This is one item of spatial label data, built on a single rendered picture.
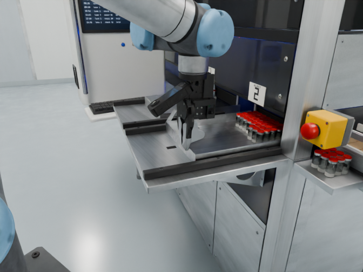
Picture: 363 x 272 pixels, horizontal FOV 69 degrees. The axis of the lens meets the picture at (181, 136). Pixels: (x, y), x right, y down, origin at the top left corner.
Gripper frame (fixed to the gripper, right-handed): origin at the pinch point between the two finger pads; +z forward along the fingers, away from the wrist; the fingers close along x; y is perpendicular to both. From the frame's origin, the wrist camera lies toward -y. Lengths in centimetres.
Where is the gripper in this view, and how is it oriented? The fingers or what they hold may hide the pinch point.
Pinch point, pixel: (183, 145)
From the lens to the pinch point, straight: 73.2
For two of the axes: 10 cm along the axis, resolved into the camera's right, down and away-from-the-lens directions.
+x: -3.4, -3.8, 8.6
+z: -0.2, 9.2, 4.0
